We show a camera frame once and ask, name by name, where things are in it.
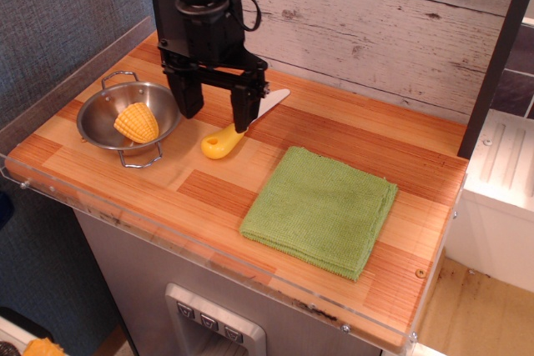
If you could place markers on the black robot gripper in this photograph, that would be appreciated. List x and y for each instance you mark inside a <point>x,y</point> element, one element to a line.
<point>214,52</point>

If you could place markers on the yellow handled toy knife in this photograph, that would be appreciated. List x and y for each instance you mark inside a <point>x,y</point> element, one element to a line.
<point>221,143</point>

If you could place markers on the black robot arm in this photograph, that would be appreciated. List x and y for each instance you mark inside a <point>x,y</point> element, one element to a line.
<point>202,42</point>

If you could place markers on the green folded cloth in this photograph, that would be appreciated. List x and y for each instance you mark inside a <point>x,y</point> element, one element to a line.
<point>321,211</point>

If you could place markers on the yellow toy corn cob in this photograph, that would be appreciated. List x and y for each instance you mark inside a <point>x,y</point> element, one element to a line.
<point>137,123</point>

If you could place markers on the clear acrylic edge guard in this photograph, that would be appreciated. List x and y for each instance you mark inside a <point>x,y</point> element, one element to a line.
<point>194,207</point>

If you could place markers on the grey toy cabinet body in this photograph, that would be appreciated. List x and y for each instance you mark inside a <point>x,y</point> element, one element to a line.
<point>137,273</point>

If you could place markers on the silver toy fridge dispenser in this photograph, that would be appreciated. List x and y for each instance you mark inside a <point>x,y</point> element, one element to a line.
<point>203,327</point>

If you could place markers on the white toy sink unit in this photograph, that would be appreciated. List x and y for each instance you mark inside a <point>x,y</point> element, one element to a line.
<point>492,231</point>

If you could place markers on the orange toy at corner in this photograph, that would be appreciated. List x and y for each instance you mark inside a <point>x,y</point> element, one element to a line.
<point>43,347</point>

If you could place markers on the dark left vertical post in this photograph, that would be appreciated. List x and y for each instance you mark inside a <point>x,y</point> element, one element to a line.
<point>168,22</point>

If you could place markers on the dark vertical post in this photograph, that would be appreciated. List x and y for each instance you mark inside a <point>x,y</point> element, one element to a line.
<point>504,44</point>
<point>168,22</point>

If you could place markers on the steel bowl with handles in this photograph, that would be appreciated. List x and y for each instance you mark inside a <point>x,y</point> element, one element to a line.
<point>120,89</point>

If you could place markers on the dark right vertical post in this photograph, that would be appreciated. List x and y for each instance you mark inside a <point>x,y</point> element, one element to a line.
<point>504,44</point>

